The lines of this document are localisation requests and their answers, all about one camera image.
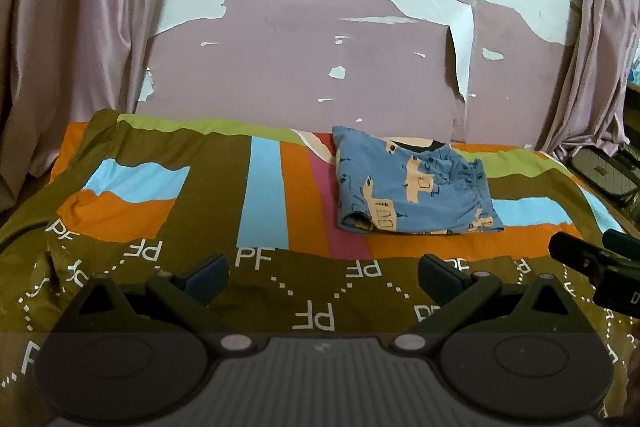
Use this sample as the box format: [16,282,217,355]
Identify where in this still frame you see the blue car-print pants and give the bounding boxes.
[332,127,503,235]

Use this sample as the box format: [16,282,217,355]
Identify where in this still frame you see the colourful patterned bed sheet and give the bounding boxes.
[1,110,634,426]

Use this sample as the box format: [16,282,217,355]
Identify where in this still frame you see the pink satin right curtain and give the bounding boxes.
[541,0,639,161]

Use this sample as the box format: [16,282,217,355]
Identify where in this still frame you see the pink satin curtain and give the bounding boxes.
[1,0,157,209]
[541,0,639,161]

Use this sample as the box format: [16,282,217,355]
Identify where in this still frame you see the pink satin left curtain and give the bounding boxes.
[1,0,157,209]

